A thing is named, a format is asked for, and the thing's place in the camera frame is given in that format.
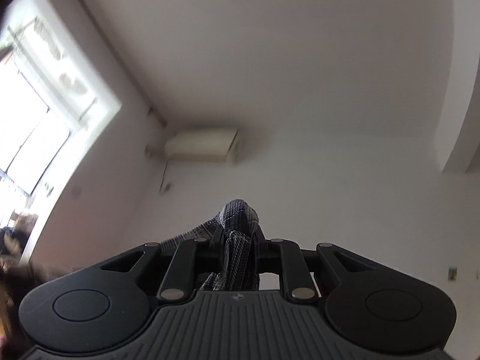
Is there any black white plaid shirt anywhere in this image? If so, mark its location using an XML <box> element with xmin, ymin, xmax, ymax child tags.
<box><xmin>160</xmin><ymin>199</ymin><xmax>260</xmax><ymax>291</ymax></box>

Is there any bright window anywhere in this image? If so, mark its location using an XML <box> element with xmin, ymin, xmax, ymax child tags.
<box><xmin>1</xmin><ymin>0</ymin><xmax>121</xmax><ymax>197</ymax></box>

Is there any white wall air conditioner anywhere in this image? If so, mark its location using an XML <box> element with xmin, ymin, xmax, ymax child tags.
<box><xmin>163</xmin><ymin>128</ymin><xmax>239</xmax><ymax>163</ymax></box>

